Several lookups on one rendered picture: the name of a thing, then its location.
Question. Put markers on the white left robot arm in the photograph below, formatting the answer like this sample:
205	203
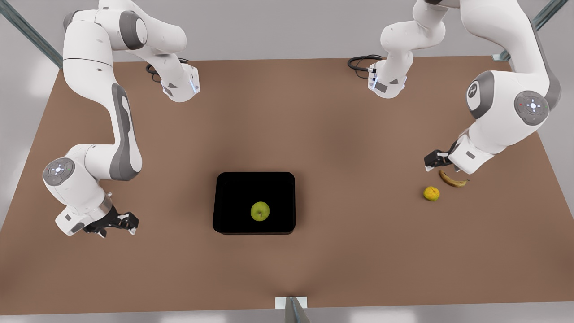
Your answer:
502	121

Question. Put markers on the yellow orange fruit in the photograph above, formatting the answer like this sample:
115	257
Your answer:
431	194

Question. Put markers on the black rectangular tray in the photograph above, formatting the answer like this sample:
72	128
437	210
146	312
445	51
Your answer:
254	203

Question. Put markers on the silver frame post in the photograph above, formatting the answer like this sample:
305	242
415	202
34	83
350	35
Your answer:
531	27
293	309
31	31

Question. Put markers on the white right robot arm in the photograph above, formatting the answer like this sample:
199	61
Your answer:
92	54

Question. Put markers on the green apple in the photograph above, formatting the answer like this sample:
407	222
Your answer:
260	211

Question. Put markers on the brown spotted banana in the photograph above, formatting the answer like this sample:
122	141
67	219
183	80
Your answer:
452	181

